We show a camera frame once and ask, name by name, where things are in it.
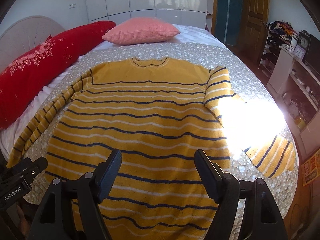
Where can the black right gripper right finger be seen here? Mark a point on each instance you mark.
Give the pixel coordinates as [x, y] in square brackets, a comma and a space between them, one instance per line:
[262, 218]

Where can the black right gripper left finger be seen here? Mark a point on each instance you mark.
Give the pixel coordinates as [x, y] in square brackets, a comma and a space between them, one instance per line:
[69, 209]

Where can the yellow striped knit sweater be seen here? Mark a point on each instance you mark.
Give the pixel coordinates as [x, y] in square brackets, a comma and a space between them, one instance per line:
[157, 113]

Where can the pile of clothes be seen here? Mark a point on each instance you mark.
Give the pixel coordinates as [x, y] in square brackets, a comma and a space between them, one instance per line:
[283, 29]

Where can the yellow red poster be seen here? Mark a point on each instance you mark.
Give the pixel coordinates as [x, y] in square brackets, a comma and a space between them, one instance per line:
[310, 169]

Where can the red embroidered long pillow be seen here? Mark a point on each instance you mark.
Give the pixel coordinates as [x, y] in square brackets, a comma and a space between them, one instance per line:
[22, 80]

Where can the yellow jar on shelf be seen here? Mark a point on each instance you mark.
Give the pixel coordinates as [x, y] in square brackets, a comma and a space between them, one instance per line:
[299, 121]

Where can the white bed headboard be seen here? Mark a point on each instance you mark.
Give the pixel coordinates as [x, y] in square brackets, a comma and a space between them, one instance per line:
[24, 35]

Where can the white shelving unit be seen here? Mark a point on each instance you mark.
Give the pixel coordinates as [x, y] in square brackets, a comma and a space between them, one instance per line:
[295, 88]

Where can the black television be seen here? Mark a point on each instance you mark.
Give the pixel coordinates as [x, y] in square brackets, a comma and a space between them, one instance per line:
[312, 57]

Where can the purple square alarm clock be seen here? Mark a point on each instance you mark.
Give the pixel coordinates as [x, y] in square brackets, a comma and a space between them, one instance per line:
[299, 52]

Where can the dark ornate mantel clock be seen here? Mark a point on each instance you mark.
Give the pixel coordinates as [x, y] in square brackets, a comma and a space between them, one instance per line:
[304, 39]

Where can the pink square pillow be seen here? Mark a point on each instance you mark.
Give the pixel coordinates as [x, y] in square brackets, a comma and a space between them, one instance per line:
[140, 30]

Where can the brown wooden door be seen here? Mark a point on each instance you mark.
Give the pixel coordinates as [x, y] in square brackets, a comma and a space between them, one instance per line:
[252, 34]

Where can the white glossy wardrobe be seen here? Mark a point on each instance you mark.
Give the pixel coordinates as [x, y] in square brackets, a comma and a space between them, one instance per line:
[183, 12]

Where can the wall power socket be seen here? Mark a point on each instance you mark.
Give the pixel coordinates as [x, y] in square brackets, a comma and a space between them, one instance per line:
[71, 6]

